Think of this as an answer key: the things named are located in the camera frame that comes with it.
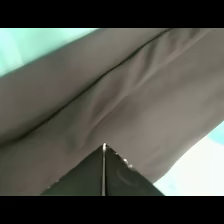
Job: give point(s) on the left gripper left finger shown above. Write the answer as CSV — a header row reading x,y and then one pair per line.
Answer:
x,y
86,176

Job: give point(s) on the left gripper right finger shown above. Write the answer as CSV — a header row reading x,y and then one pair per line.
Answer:
x,y
126,178

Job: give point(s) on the black garment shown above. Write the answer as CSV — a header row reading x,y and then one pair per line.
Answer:
x,y
120,100

